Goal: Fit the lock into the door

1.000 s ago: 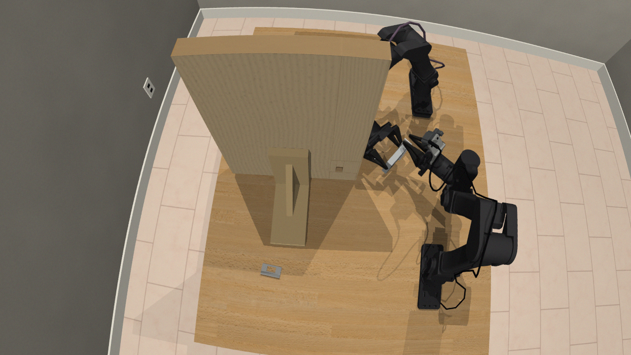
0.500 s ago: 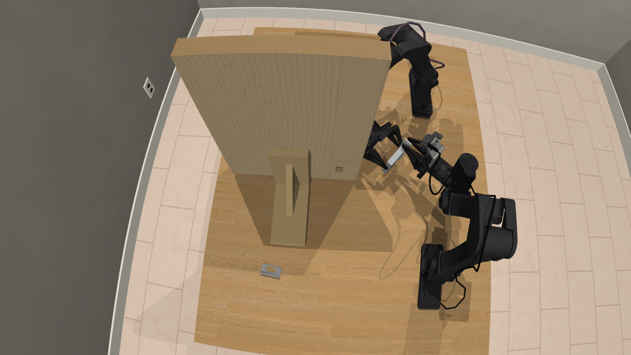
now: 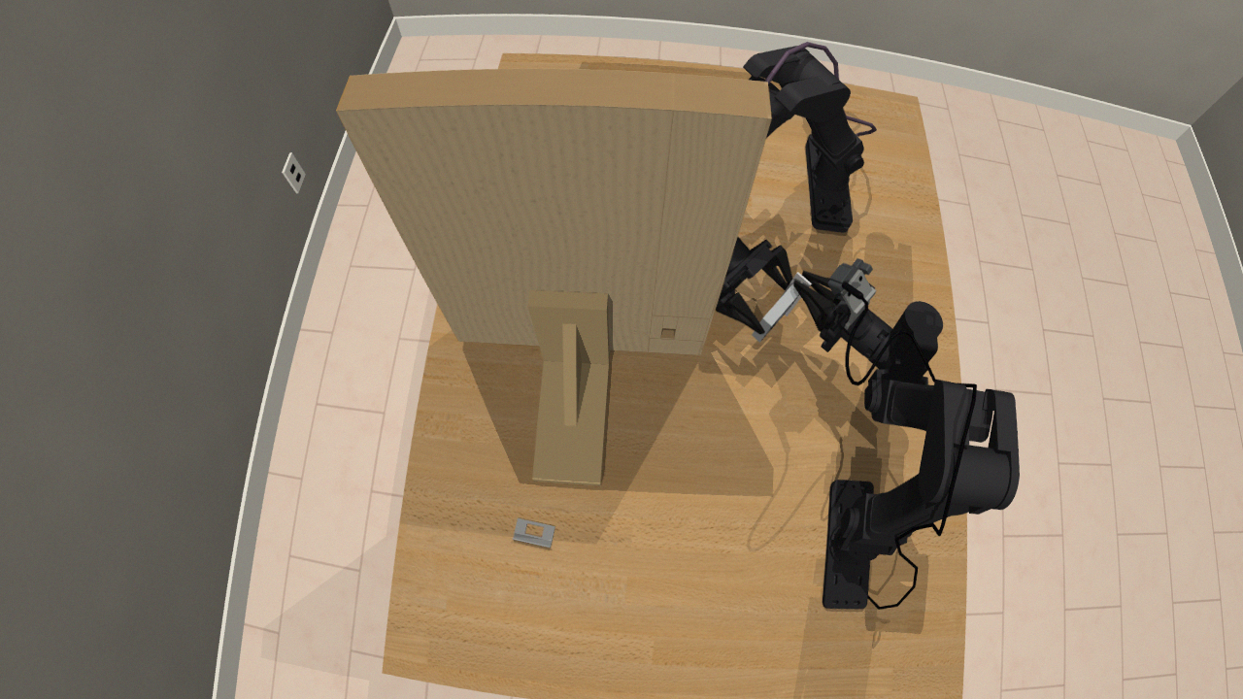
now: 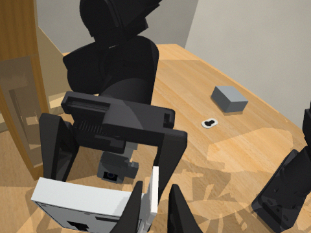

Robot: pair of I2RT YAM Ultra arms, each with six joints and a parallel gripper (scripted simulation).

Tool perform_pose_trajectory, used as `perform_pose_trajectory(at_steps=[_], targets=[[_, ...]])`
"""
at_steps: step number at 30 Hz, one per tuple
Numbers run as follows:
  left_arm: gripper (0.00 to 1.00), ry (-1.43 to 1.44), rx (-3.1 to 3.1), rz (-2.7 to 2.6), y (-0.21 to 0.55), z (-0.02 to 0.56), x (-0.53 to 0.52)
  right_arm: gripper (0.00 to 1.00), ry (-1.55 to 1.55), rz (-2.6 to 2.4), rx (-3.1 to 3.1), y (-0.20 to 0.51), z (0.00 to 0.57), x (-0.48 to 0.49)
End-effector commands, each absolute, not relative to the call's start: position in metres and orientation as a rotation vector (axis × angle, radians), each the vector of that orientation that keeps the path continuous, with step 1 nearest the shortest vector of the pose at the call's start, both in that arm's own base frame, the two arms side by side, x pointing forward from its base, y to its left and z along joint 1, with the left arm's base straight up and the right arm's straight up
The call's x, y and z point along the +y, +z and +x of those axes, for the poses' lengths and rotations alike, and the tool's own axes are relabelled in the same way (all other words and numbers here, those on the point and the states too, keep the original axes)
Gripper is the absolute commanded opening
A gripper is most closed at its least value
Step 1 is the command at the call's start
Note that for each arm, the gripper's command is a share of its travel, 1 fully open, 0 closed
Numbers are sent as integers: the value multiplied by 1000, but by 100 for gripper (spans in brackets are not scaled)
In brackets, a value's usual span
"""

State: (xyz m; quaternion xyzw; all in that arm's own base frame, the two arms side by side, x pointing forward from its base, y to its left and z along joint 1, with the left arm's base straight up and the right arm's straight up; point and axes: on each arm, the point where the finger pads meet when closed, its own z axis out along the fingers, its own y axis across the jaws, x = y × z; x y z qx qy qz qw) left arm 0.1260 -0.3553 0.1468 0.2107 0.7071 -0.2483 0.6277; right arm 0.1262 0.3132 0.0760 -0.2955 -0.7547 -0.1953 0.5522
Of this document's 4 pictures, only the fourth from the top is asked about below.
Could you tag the tan wooden door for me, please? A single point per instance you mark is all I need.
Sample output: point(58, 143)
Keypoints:
point(25, 50)

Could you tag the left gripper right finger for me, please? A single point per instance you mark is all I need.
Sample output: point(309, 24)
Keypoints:
point(180, 218)

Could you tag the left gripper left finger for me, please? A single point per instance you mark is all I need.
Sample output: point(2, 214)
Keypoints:
point(130, 216)

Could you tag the grey mortise lock with keyhole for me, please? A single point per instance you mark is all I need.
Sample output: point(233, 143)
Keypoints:
point(91, 209)

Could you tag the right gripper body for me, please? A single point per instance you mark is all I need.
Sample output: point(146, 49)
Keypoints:
point(122, 119)

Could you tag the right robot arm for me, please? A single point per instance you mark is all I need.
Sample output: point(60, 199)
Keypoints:
point(116, 24)

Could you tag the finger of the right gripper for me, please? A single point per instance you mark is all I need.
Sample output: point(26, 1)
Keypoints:
point(58, 147)
point(168, 156)

